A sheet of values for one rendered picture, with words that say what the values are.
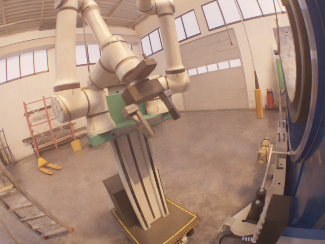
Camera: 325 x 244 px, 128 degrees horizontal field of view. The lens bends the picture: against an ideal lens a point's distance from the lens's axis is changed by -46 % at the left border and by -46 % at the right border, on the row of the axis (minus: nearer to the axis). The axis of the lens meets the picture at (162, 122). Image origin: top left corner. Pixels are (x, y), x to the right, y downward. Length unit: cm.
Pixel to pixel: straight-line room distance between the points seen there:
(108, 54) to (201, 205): 212
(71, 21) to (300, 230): 154
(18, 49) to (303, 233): 1110
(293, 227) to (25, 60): 1145
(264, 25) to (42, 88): 1282
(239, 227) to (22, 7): 1068
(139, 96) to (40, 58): 1055
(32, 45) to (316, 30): 1054
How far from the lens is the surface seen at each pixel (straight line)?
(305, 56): 64
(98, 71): 53
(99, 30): 79
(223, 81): 863
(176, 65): 107
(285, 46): 258
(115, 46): 49
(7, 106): 1041
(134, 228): 173
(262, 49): 812
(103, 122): 85
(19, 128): 1015
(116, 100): 106
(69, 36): 82
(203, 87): 920
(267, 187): 173
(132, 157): 125
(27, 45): 1044
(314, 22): 43
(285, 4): 74
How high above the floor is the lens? 162
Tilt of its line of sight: 12 degrees down
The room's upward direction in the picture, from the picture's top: 12 degrees counter-clockwise
